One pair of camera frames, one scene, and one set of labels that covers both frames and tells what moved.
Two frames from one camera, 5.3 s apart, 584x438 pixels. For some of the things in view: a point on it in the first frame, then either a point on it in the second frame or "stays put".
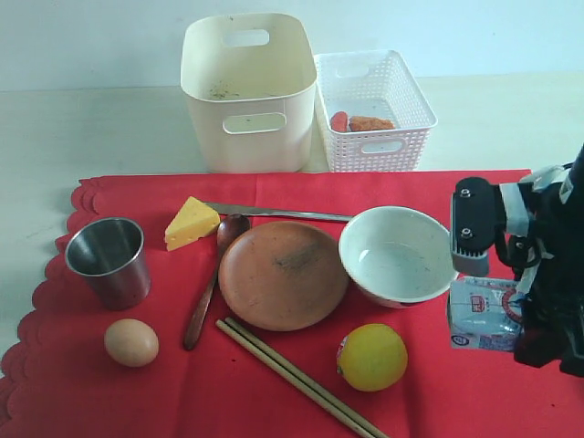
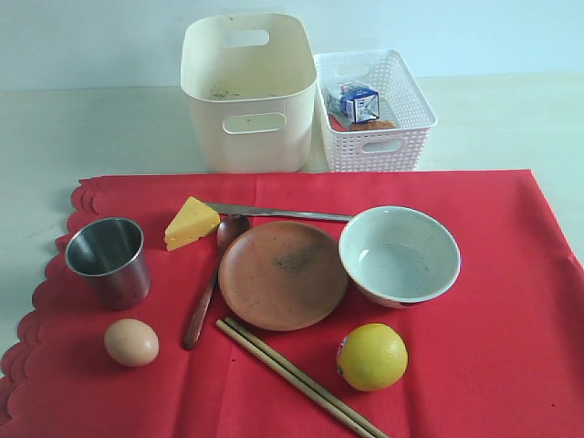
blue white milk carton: x=484 y=313 → x=359 y=102
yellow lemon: x=371 y=357 stays put
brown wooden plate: x=283 y=276 stays put
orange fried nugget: x=370 y=123 stays put
